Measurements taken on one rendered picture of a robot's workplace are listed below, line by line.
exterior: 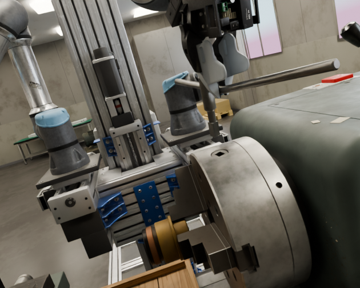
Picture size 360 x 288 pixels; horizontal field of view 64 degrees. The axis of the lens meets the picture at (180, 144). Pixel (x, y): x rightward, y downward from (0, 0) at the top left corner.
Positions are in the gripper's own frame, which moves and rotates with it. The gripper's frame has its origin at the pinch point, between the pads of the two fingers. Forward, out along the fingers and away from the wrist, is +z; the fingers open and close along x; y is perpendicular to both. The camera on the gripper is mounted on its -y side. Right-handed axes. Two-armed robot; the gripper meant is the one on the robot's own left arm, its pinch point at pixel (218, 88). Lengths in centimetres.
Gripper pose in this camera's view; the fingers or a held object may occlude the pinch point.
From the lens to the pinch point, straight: 48.3
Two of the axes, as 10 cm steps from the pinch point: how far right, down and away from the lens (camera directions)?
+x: 8.3, -4.0, 4.0
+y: 5.1, 2.5, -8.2
